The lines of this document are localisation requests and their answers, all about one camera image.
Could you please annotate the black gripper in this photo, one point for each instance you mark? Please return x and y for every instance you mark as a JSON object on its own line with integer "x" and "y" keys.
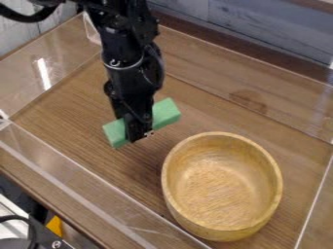
{"x": 131, "y": 87}

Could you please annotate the green rectangular block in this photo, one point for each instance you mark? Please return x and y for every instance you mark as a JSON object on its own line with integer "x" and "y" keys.
{"x": 165, "y": 115}

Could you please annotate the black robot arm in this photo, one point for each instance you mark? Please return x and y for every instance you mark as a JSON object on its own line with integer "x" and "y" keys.
{"x": 127, "y": 28}

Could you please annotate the brown wooden bowl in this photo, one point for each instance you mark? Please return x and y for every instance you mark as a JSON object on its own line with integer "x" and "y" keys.
{"x": 222, "y": 185}

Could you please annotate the yellow and black device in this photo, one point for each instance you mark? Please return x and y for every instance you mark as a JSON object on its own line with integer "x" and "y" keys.
{"x": 50, "y": 234}

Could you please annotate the clear acrylic enclosure walls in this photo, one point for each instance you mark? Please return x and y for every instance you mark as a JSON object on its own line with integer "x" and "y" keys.
{"x": 265, "y": 96}

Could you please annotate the clear acrylic corner bracket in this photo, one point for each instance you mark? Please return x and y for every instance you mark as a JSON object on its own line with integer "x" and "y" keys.
{"x": 91, "y": 32}

